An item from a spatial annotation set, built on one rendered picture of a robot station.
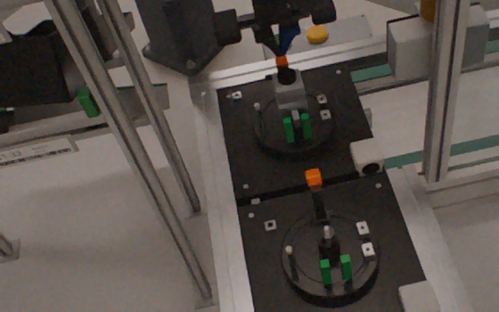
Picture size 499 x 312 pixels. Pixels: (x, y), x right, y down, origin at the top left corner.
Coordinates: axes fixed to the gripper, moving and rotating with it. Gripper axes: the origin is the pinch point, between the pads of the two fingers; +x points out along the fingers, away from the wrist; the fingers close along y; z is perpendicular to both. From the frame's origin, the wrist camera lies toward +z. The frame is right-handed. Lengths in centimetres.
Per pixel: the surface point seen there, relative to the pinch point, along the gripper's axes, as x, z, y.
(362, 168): 11.8, -19.4, -8.3
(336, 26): 13.5, 15.7, -12.5
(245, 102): 12.4, 0.2, 7.5
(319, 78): 12.5, 2.2, -6.2
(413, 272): 12.5, -38.0, -10.6
